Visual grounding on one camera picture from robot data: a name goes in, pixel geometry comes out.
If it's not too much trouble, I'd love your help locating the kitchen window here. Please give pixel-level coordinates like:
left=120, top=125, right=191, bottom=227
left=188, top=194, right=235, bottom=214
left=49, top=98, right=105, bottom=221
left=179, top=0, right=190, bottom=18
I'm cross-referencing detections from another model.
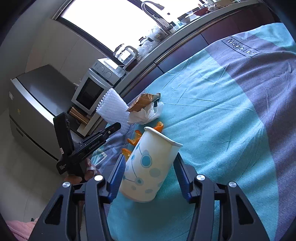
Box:
left=52, top=0, right=208, bottom=55

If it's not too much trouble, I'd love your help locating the pink clothing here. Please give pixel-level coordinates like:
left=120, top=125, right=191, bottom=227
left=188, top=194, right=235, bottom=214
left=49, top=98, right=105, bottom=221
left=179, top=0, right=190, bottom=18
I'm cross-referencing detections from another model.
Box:
left=6, top=217, right=39, bottom=241

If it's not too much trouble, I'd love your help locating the copper travel tumbler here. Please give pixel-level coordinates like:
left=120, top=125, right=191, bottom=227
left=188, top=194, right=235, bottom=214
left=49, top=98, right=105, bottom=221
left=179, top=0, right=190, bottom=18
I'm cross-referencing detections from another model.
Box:
left=69, top=107, right=89, bottom=124

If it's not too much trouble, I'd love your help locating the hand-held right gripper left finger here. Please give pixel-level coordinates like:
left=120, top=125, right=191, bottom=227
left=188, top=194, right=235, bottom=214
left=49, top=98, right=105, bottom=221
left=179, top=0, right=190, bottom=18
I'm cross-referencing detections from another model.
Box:
left=29, top=153, right=126, bottom=241

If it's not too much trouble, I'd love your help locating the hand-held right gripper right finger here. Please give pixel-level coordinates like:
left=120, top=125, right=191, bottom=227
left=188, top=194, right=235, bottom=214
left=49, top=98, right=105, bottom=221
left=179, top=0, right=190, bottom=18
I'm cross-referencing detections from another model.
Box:
left=173, top=153, right=270, bottom=241

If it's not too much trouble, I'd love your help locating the grey refrigerator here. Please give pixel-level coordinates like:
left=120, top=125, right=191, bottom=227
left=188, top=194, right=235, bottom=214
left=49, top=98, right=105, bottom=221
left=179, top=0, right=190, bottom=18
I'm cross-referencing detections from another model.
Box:
left=9, top=64, right=79, bottom=161

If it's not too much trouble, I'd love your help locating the steel kitchen faucet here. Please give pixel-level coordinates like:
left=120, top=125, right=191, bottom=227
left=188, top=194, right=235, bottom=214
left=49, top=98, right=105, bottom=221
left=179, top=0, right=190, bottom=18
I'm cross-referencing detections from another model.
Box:
left=141, top=1, right=175, bottom=35

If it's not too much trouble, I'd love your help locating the kitchen counter cabinet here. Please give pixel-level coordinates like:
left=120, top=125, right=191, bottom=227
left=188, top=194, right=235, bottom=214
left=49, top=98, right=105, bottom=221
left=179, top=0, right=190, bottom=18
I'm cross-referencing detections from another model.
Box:
left=76, top=0, right=281, bottom=139

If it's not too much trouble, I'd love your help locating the white blue-dotted paper cup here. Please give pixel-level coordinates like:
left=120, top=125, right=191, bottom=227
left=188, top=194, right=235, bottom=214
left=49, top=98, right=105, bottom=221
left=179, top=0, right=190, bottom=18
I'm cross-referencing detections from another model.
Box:
left=119, top=127, right=183, bottom=203

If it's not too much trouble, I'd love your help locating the glass electric kettle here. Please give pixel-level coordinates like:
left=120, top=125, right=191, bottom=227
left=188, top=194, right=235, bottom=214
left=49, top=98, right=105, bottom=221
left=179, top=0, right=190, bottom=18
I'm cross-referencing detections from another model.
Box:
left=113, top=44, right=139, bottom=65

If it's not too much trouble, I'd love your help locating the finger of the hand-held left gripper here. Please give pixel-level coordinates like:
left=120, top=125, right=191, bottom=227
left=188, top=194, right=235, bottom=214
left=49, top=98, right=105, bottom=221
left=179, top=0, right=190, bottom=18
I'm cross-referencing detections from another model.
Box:
left=91, top=122, right=122, bottom=142

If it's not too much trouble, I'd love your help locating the clear plastic bag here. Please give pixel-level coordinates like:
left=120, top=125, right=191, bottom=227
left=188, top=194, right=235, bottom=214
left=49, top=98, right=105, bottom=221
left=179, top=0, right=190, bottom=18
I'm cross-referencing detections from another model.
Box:
left=139, top=37, right=156, bottom=52

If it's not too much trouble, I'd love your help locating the crumpled white tissue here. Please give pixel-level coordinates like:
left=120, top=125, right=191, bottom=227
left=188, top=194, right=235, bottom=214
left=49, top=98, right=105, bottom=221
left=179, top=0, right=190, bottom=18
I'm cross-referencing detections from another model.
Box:
left=127, top=101, right=164, bottom=125

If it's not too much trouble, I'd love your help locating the silver microwave oven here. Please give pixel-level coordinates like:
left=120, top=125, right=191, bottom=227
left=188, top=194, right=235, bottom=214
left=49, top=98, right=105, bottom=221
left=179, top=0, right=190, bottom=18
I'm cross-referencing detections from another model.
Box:
left=71, top=58, right=126, bottom=115

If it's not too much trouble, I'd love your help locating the white foam fruit net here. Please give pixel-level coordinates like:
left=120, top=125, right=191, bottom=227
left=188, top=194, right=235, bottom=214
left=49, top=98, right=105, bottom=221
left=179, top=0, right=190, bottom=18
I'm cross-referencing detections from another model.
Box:
left=96, top=88, right=131, bottom=135

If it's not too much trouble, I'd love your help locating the brown snack wrapper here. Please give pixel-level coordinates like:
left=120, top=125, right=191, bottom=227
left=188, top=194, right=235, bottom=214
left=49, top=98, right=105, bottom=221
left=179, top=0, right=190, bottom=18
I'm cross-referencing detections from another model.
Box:
left=126, top=93, right=162, bottom=113

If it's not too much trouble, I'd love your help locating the person's left hand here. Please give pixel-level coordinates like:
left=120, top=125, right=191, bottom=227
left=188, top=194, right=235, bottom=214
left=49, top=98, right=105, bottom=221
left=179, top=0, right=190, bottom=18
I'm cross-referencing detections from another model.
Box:
left=63, top=158, right=101, bottom=184

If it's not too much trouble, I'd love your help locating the printed blue grey tablecloth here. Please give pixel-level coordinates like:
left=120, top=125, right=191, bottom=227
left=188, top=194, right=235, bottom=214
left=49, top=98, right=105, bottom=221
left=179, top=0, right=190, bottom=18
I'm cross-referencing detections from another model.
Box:
left=91, top=22, right=296, bottom=241

